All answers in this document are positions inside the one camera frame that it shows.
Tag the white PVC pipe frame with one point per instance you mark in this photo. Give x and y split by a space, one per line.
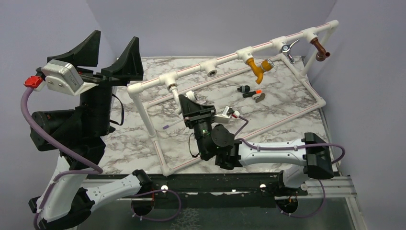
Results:
261 52

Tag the small black grey cap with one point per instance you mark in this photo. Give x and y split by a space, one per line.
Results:
243 89

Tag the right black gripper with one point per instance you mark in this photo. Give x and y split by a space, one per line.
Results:
193 111

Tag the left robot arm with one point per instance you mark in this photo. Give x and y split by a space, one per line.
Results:
77 133

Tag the yellow plastic faucet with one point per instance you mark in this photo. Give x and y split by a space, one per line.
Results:
259 71

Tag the brown plastic faucet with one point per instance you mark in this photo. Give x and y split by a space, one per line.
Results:
321 54

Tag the black mounting rail base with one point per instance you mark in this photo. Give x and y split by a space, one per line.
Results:
215 191

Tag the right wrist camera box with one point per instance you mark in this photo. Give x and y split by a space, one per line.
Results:
226 115

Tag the black orange marker pen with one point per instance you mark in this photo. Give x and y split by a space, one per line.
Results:
252 93

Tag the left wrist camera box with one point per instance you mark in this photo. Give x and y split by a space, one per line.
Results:
63 77

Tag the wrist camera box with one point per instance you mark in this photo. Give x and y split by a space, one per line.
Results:
63 77
226 115

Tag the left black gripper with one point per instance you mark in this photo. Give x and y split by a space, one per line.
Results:
128 67

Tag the white faucet chrome knob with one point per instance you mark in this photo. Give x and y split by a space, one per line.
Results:
189 94

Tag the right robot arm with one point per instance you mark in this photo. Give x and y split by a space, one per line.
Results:
311 152

